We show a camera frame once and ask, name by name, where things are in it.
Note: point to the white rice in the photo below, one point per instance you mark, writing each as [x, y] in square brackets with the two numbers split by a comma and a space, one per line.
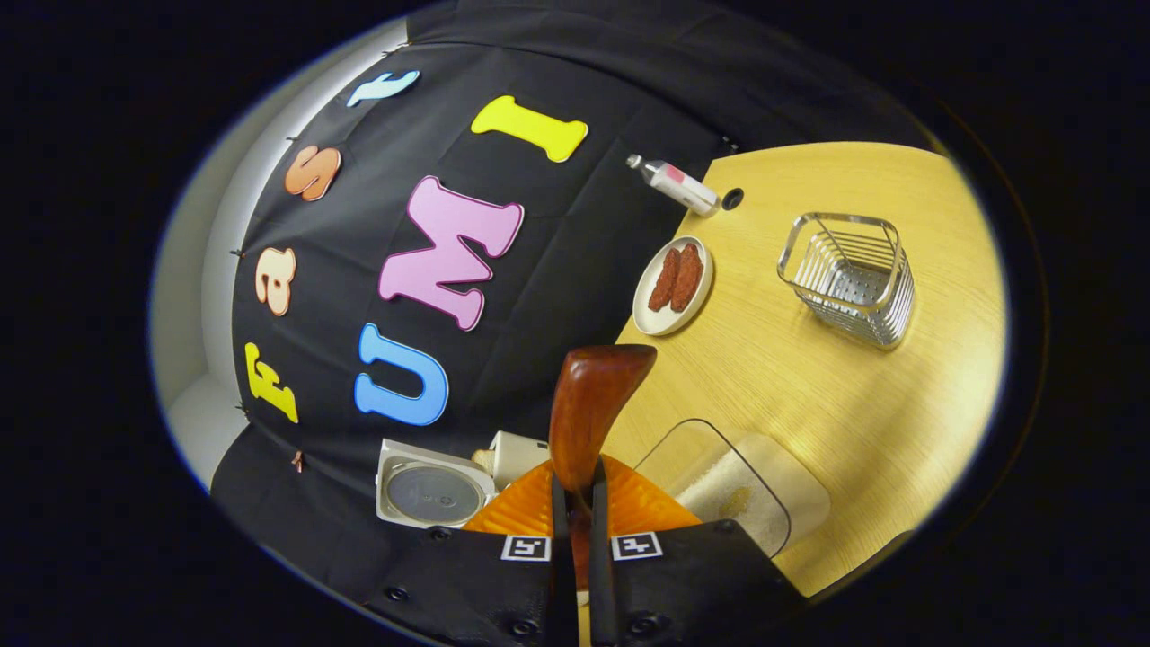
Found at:
[728, 494]

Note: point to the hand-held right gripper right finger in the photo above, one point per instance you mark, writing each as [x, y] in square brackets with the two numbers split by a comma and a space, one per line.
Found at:
[602, 584]

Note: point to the white rice cooker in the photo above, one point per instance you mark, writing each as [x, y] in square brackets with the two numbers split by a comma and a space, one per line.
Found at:
[436, 490]

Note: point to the black backdrop cloth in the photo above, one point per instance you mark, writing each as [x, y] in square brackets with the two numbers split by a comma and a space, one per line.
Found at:
[557, 270]

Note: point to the black table grommet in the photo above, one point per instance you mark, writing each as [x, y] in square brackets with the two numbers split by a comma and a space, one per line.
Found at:
[733, 199]

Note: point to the red sausage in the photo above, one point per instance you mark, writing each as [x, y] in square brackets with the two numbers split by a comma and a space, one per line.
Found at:
[687, 277]
[665, 280]

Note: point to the clear bottle pink label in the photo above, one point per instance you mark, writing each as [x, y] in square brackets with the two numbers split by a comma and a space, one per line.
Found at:
[683, 187]

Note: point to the pink clip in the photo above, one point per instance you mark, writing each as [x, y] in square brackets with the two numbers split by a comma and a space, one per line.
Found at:
[297, 462]

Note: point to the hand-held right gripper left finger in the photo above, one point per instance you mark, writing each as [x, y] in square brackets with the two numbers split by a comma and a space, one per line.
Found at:
[561, 575]

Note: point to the white round plate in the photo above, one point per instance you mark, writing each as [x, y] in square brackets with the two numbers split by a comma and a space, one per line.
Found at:
[654, 316]

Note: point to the toasted bread slice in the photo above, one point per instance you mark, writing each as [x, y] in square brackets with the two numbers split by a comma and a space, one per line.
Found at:
[483, 460]

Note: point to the clear plastic container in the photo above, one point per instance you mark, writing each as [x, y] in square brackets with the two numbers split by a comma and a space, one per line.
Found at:
[800, 499]

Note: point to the brown wooden spoon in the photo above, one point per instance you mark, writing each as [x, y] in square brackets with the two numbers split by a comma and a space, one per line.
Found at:
[588, 404]

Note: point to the white toaster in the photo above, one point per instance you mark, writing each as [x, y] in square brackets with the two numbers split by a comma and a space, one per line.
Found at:
[521, 454]

